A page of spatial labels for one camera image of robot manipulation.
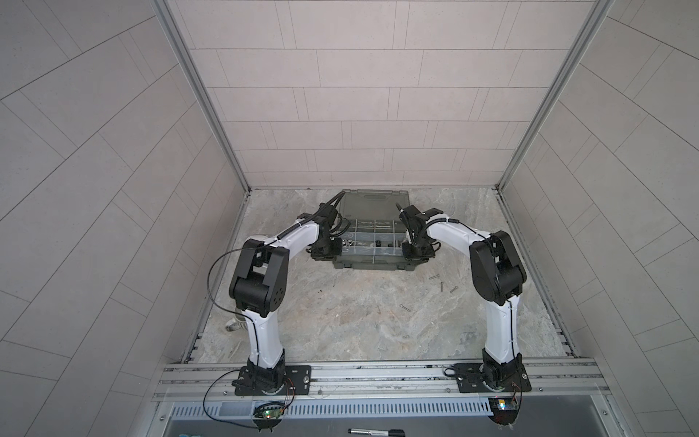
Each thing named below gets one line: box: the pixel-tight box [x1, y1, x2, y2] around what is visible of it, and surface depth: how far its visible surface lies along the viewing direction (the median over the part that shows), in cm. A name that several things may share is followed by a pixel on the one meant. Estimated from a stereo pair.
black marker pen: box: [347, 427, 406, 437], surface depth 65 cm
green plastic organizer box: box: [333, 190, 429, 271], surface depth 99 cm
